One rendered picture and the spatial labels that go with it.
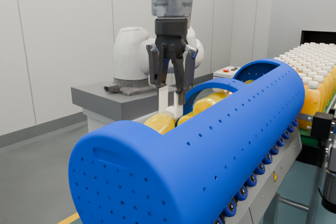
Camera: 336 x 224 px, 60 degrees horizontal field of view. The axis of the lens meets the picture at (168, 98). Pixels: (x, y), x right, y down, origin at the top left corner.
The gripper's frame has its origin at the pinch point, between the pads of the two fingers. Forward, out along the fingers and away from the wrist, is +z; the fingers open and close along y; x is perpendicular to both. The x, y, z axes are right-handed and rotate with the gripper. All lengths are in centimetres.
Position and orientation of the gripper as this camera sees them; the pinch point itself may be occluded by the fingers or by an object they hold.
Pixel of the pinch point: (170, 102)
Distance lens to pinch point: 71.9
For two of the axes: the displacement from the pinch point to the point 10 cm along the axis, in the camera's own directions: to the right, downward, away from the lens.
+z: 0.0, 9.5, 3.1
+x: 5.8, -2.6, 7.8
